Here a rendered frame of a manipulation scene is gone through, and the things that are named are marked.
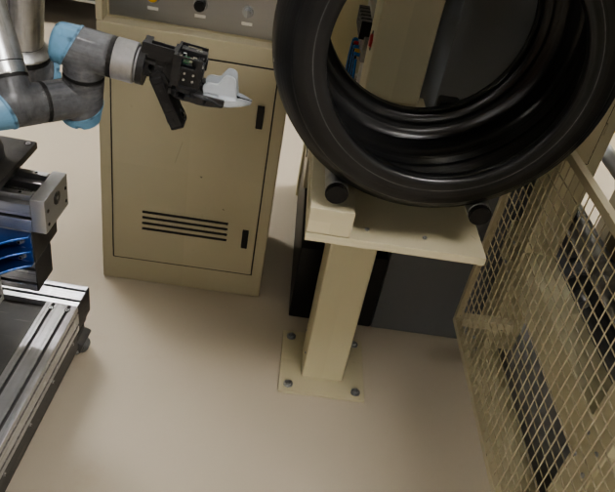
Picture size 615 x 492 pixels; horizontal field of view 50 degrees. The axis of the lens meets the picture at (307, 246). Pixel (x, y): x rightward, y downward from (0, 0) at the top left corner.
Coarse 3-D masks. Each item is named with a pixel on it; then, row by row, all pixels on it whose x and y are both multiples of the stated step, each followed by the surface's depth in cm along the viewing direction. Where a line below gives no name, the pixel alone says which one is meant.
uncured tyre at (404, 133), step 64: (320, 0) 100; (576, 0) 125; (320, 64) 106; (512, 64) 136; (576, 64) 126; (320, 128) 113; (384, 128) 143; (448, 128) 142; (512, 128) 136; (576, 128) 112; (384, 192) 120; (448, 192) 119
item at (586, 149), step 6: (612, 102) 144; (612, 108) 145; (606, 114) 146; (600, 120) 147; (606, 120) 147; (600, 126) 148; (594, 132) 148; (600, 132) 148; (588, 138) 149; (594, 138) 149; (582, 144) 150; (588, 144) 150; (594, 144) 150; (576, 150) 151; (582, 150) 151; (588, 150) 151; (582, 156) 152; (588, 156) 152; (588, 162) 153
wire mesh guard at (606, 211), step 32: (576, 160) 131; (544, 192) 145; (512, 224) 160; (544, 224) 142; (576, 224) 128; (608, 224) 114; (544, 256) 140; (512, 288) 155; (608, 288) 113; (576, 320) 122; (576, 352) 121; (576, 384) 119; (480, 416) 164; (576, 448) 116; (512, 480) 140; (544, 480) 127
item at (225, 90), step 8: (224, 80) 119; (232, 80) 119; (208, 88) 120; (216, 88) 120; (224, 88) 120; (232, 88) 120; (208, 96) 120; (216, 96) 121; (224, 96) 121; (232, 96) 121; (224, 104) 121; (232, 104) 121; (240, 104) 122; (248, 104) 123
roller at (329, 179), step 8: (328, 176) 127; (336, 176) 126; (328, 184) 125; (336, 184) 124; (344, 184) 125; (328, 192) 125; (336, 192) 125; (344, 192) 125; (328, 200) 126; (336, 200) 126; (344, 200) 126
